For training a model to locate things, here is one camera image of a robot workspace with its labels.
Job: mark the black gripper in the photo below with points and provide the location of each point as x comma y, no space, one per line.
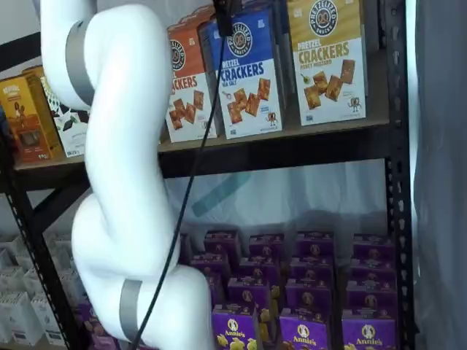
228,4

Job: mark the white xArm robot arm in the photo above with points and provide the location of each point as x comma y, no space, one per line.
124,109

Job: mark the orange cheddar cracker box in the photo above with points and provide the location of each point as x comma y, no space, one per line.
186,120
197,14

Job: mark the yellow honey mustard cracker box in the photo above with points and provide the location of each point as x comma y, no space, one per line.
328,91

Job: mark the wooden shelf board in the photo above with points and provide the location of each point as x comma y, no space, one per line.
292,132

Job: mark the black metal shelf rack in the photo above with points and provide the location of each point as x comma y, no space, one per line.
292,153

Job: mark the white mint chocolate thins box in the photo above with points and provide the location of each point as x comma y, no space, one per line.
71,138

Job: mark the yellow orange snack box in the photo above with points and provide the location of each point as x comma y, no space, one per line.
25,120
34,72

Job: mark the purple Annie's snack box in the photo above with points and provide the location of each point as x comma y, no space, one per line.
267,246
374,248
315,244
371,299
84,313
211,264
304,333
259,270
184,248
248,293
233,330
96,341
222,242
373,271
312,270
368,335
308,295

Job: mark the white backdrop sheet teal logo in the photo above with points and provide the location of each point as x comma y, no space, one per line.
292,204

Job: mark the white side curtain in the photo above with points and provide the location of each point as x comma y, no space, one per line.
441,146

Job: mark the small white carton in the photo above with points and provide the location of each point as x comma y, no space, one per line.
11,280
16,321
7,255
33,282
44,321

